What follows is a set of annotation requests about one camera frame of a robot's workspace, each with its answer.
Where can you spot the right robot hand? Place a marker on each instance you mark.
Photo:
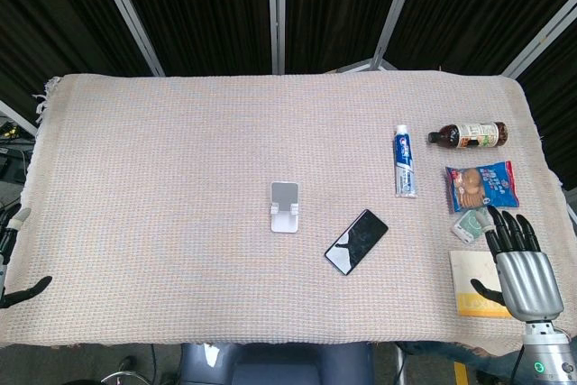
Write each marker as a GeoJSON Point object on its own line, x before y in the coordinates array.
{"type": "Point", "coordinates": [530, 275]}

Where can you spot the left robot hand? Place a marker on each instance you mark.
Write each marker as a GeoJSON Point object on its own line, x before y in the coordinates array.
{"type": "Point", "coordinates": [11, 263]}

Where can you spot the black smartphone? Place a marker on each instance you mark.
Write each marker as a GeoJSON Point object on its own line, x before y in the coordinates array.
{"type": "Point", "coordinates": [357, 241]}

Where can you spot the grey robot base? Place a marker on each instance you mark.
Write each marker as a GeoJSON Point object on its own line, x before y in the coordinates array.
{"type": "Point", "coordinates": [276, 363]}

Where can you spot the white phone stand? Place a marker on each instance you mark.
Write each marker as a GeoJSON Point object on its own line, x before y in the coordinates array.
{"type": "Point", "coordinates": [284, 207]}

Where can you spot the beige yellow notebook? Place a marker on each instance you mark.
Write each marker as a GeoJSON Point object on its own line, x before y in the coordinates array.
{"type": "Point", "coordinates": [476, 283]}

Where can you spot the small green white packet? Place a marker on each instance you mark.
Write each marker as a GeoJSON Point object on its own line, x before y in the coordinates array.
{"type": "Point", "coordinates": [469, 225]}

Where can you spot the blue cookie packet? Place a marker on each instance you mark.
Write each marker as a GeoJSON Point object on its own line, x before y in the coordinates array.
{"type": "Point", "coordinates": [482, 185]}

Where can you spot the dark sauce bottle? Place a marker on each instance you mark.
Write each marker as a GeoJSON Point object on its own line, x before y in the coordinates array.
{"type": "Point", "coordinates": [470, 134]}

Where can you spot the blue white toothpaste tube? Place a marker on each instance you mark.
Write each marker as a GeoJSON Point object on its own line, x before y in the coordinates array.
{"type": "Point", "coordinates": [405, 161]}

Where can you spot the beige woven tablecloth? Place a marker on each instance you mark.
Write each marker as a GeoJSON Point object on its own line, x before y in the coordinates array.
{"type": "Point", "coordinates": [225, 204]}

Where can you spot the black folding screen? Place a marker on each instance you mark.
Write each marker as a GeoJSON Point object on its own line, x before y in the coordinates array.
{"type": "Point", "coordinates": [288, 11]}

